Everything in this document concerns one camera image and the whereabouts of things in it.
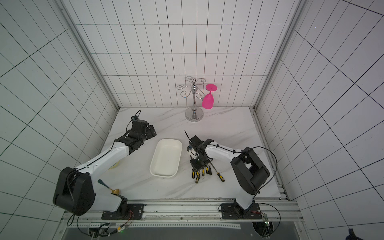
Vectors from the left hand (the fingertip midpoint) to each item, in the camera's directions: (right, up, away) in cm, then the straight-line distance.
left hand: (146, 133), depth 89 cm
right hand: (+28, -21, -2) cm, 35 cm away
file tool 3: (+35, -22, -3) cm, 41 cm away
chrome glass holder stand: (+29, +13, +26) cm, 41 cm away
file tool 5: (+45, -25, -5) cm, 51 cm away
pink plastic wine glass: (+39, +21, +12) cm, 46 cm away
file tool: (+32, -23, -5) cm, 40 cm away
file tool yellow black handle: (+29, -23, -4) cm, 37 cm away
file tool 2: (+31, -26, -6) cm, 41 cm away
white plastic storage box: (+12, -16, +2) cm, 20 cm away
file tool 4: (+37, -21, -3) cm, 43 cm away
